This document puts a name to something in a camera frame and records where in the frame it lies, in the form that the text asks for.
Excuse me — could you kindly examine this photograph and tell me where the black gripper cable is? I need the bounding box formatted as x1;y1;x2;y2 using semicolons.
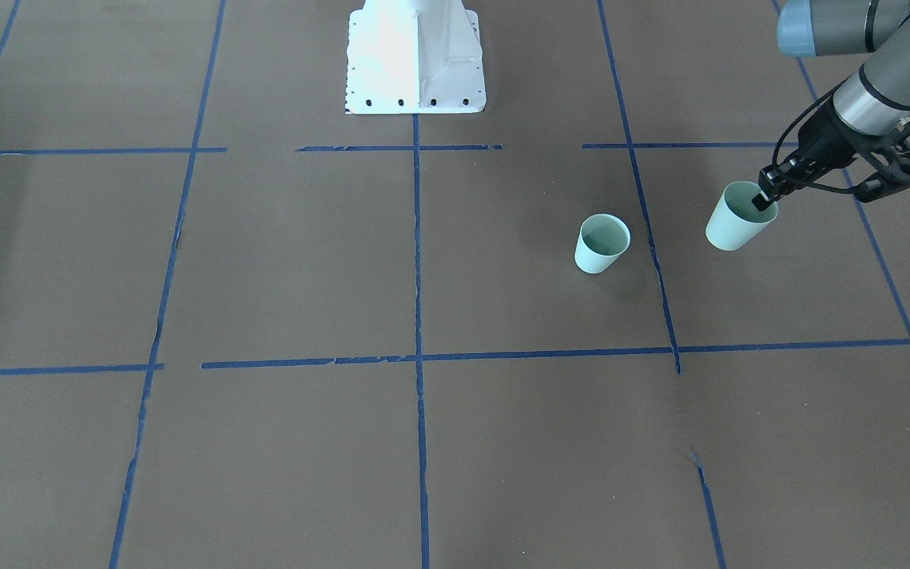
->
771;79;867;194

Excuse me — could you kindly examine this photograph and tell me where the light green cup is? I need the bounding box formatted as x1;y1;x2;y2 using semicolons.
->
705;181;780;251
573;213;632;274

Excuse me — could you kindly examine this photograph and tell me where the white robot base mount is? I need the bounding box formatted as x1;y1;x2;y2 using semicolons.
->
344;1;487;115

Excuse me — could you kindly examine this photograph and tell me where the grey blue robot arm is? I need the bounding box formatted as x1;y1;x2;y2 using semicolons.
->
752;1;910;212

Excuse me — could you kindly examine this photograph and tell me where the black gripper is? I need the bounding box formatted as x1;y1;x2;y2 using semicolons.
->
751;105;910;212

